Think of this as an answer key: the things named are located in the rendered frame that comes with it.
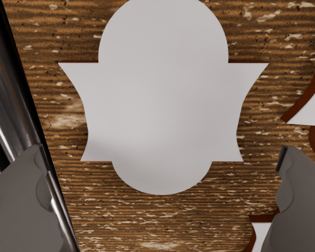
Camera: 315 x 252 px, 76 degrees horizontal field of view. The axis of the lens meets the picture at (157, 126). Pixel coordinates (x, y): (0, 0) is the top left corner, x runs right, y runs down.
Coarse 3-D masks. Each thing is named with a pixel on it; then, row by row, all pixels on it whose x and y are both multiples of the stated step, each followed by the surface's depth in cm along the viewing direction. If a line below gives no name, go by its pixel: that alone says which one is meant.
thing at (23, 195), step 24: (24, 168) 9; (48, 168) 11; (0, 192) 8; (24, 192) 8; (48, 192) 9; (0, 216) 7; (24, 216) 7; (48, 216) 7; (0, 240) 6; (24, 240) 6; (48, 240) 6
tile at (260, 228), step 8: (248, 216) 20; (256, 216) 20; (264, 216) 20; (272, 216) 20; (256, 224) 20; (264, 224) 20; (256, 232) 20; (264, 232) 20; (256, 240) 21; (248, 248) 23; (256, 248) 22
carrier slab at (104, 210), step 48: (48, 0) 12; (96, 0) 12; (240, 0) 12; (288, 0) 12; (48, 48) 13; (96, 48) 13; (240, 48) 13; (288, 48) 13; (48, 96) 15; (288, 96) 15; (48, 144) 17; (240, 144) 17; (288, 144) 17; (96, 192) 19; (144, 192) 19; (192, 192) 19; (240, 192) 19; (96, 240) 23; (144, 240) 23; (192, 240) 23; (240, 240) 23
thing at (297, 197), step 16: (288, 160) 10; (304, 160) 9; (288, 176) 8; (304, 176) 8; (288, 192) 8; (304, 192) 8; (288, 208) 7; (304, 208) 7; (272, 224) 6; (288, 224) 6; (304, 224) 6; (272, 240) 6; (288, 240) 6; (304, 240) 6
